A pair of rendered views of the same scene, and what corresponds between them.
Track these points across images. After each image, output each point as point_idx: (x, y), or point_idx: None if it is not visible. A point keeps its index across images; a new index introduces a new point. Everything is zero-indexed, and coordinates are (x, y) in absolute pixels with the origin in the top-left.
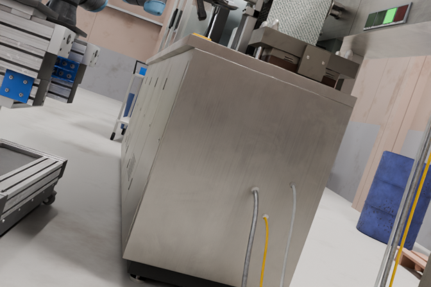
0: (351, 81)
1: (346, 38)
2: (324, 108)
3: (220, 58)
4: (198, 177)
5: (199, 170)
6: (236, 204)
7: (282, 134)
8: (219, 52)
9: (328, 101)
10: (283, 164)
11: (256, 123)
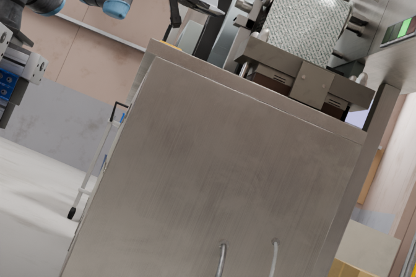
0: (381, 120)
1: (365, 59)
2: (321, 143)
3: (187, 70)
4: (150, 221)
5: (151, 211)
6: (198, 261)
7: (264, 172)
8: (186, 63)
9: (327, 134)
10: (264, 213)
11: (230, 156)
